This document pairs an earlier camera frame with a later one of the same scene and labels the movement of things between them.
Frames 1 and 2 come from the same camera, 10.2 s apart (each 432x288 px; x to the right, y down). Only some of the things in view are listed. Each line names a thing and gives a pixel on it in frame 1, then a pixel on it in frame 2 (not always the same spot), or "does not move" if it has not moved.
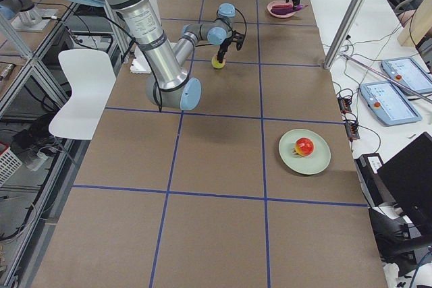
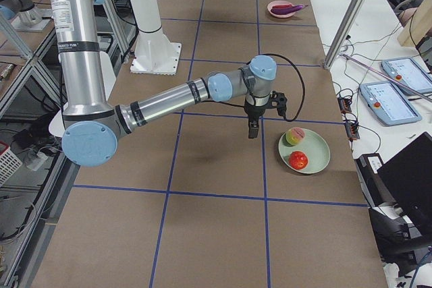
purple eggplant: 286,11 does not move
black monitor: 408,177 does not move
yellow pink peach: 217,64 -> 295,135
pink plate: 280,3 does not move
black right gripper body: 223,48 -> 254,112
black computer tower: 375,190 does not move
